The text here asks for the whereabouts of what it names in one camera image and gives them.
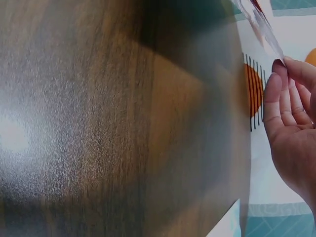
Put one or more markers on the person's right hand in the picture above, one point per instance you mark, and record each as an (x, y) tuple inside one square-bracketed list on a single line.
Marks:
[(293, 153)]

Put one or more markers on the person's right thumb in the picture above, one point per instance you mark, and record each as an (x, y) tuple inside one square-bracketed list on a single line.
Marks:
[(302, 71)]

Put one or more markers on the clear plastic wrapper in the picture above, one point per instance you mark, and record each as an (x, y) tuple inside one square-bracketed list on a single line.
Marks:
[(263, 29)]

